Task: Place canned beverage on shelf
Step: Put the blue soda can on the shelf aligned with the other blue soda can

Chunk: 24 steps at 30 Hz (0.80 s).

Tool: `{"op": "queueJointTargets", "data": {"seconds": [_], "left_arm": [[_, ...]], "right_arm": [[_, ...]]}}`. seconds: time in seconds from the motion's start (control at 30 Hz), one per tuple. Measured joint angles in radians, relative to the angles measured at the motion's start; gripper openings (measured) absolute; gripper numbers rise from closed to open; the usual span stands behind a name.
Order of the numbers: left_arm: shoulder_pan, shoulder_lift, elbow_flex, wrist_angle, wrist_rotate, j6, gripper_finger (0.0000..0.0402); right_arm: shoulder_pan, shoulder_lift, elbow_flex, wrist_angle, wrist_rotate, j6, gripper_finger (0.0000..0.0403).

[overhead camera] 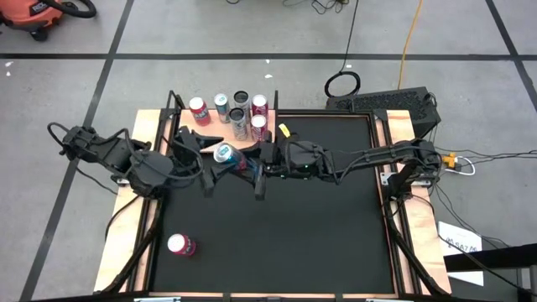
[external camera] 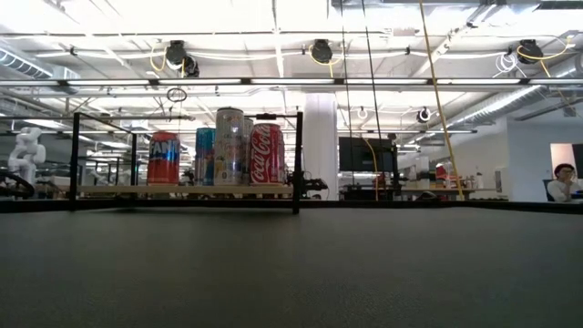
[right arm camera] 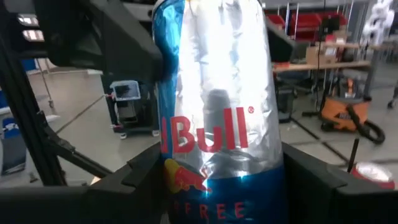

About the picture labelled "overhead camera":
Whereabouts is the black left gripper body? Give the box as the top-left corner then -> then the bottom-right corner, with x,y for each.
172,125 -> 216,199

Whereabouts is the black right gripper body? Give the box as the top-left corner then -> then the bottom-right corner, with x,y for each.
253,141 -> 291,201

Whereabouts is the blue silver energy drink can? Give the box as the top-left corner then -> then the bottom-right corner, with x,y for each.
212,141 -> 253,172
213,92 -> 232,124

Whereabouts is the red Coca-Cola can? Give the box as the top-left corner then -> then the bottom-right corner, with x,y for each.
249,113 -> 269,143
250,93 -> 269,117

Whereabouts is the tall silver Celsius can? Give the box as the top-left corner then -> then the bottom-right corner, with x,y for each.
228,107 -> 249,142
232,90 -> 252,114

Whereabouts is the red blue Fanta can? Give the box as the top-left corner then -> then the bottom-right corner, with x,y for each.
188,96 -> 212,128

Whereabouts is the dark red soda can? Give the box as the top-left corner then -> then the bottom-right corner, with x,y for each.
166,232 -> 197,258

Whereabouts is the black table mat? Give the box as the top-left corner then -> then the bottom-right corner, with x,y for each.
151,115 -> 395,294

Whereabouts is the white paper sign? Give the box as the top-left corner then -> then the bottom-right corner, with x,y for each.
437,221 -> 484,287

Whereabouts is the orange shop vacuum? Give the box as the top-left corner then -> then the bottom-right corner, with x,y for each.
0,0 -> 98,43

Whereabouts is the black flat bar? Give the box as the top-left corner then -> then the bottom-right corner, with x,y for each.
443,242 -> 537,273

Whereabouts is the wooden shelf with black frame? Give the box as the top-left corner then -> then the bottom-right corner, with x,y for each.
166,89 -> 279,155

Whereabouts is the black aluminium table frame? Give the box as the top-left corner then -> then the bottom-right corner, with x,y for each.
100,107 -> 452,297

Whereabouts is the thick black cable bundle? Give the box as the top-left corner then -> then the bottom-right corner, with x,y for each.
100,196 -> 164,294
383,196 -> 441,297

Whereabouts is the black coiled cable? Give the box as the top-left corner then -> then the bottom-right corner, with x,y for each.
324,0 -> 362,100

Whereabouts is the yellow cable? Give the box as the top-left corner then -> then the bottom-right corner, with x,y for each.
396,0 -> 425,90

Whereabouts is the white cable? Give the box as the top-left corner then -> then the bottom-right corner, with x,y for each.
455,155 -> 477,176

